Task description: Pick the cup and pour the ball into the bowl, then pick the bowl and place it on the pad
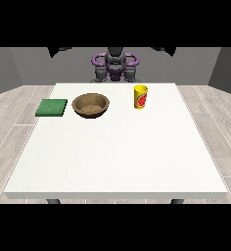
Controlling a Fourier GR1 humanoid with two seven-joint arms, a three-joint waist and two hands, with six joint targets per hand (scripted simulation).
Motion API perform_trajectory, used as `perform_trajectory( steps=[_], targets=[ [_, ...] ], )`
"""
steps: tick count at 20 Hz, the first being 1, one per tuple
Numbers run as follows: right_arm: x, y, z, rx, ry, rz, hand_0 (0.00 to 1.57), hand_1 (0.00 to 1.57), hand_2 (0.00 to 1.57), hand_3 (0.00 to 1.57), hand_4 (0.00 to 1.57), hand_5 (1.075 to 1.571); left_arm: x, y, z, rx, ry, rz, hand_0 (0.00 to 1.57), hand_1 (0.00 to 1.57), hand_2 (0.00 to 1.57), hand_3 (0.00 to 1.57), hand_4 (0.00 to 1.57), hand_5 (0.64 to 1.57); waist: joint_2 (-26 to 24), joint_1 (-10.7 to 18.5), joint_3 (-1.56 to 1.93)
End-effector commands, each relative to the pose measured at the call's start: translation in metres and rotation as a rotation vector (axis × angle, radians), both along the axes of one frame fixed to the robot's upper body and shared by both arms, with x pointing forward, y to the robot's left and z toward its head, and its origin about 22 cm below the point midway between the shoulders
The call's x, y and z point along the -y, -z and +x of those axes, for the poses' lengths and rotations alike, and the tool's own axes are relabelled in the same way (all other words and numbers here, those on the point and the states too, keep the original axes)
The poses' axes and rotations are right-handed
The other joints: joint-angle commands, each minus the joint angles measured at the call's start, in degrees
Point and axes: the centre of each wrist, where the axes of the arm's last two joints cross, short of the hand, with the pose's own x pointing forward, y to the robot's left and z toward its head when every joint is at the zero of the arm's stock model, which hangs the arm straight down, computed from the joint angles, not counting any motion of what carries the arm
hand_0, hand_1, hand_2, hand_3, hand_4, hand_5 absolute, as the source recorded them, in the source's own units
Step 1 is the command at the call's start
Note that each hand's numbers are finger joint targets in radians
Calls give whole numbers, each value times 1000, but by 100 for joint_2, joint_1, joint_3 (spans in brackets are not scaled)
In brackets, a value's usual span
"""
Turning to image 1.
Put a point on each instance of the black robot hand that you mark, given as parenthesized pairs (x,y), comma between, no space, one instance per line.
(170,50)
(53,51)

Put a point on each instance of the yellow cup with melon print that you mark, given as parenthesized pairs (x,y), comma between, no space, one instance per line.
(140,97)

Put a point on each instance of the green square pad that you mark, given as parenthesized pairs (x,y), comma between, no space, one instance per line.
(51,107)

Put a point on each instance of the brown wooden bowl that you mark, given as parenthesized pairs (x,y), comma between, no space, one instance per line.
(90,106)

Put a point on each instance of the grey robot trunk purple rings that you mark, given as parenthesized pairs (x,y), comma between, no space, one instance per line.
(115,65)

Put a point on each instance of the dark table leg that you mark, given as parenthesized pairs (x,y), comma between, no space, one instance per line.
(53,201)
(177,201)

